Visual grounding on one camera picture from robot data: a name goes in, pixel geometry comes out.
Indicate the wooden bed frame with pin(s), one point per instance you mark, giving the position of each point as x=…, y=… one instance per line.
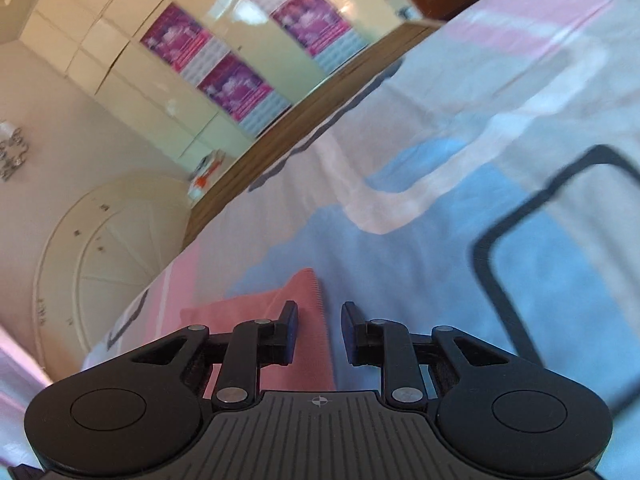
x=300, y=125

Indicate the pink knit garment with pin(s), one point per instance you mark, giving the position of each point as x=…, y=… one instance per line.
x=311, y=320

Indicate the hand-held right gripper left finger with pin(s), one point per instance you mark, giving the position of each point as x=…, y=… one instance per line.
x=290, y=332

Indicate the metal ceiling lamp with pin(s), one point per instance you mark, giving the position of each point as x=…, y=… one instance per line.
x=12, y=152

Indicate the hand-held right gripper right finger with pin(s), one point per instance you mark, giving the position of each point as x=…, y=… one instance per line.
x=347, y=332

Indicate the pastel printed bedsheet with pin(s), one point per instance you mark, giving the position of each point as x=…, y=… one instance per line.
x=450, y=110

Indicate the cream arched headboard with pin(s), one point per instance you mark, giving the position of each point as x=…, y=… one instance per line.
x=100, y=240

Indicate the items on bedside stand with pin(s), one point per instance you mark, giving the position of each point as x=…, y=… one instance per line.
x=205, y=177

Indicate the cream wardrobe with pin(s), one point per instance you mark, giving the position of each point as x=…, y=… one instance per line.
x=150, y=95

